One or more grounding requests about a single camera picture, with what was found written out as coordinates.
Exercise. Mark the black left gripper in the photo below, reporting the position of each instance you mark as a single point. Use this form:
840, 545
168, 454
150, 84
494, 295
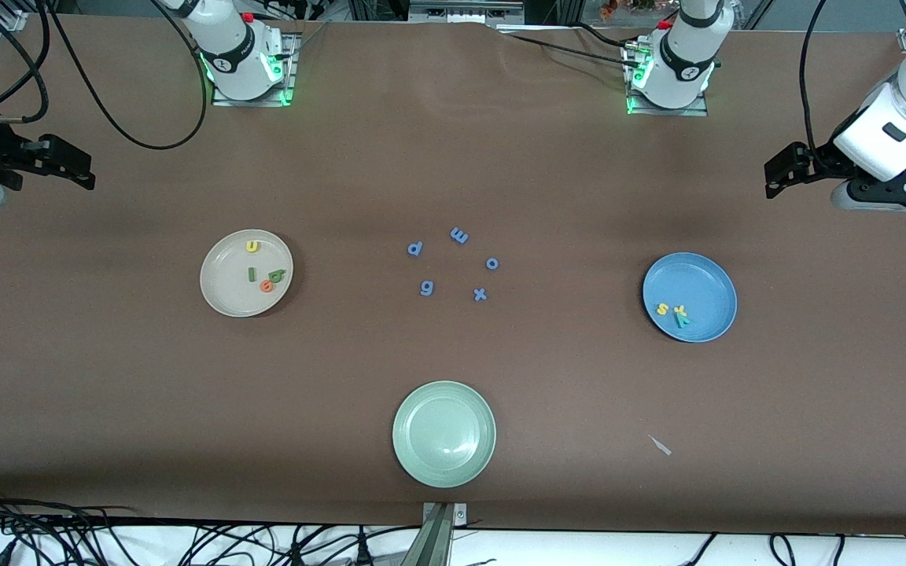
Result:
820, 161

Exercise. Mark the teal foam letter y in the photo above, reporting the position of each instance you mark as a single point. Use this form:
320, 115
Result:
683, 321

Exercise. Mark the beige round plate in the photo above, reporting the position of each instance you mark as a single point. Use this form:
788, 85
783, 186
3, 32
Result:
233, 295

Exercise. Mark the green foam letter b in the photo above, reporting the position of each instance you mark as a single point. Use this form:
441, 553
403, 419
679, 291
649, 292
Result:
273, 277

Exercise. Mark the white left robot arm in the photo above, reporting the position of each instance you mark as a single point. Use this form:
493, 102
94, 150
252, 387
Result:
685, 63

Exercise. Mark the blue round plate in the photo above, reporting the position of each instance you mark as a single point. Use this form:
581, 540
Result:
705, 283

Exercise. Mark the orange background object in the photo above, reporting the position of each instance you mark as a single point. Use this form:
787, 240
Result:
618, 8

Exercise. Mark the small white paper scrap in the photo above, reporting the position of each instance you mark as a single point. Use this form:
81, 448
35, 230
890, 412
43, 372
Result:
660, 445

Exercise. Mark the brown table cover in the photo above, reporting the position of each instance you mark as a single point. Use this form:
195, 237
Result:
453, 157

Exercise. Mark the blue foam letter m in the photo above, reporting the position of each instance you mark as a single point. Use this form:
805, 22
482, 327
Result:
458, 235

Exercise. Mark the blue foam letter p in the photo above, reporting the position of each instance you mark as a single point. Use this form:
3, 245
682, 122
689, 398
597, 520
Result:
411, 250

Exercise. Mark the silver metal box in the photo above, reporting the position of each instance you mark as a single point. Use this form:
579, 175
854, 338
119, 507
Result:
461, 12

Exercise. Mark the blue foam letter g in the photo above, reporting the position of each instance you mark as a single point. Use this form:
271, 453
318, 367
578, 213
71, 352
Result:
427, 292

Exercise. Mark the green round plate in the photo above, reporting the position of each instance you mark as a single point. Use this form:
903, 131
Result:
443, 434

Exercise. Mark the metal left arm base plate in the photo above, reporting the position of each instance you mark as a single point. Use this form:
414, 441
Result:
681, 112

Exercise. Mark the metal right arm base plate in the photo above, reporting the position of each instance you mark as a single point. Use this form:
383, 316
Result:
252, 103

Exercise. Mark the metal table edge bracket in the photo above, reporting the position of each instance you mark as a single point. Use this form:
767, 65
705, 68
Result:
437, 542

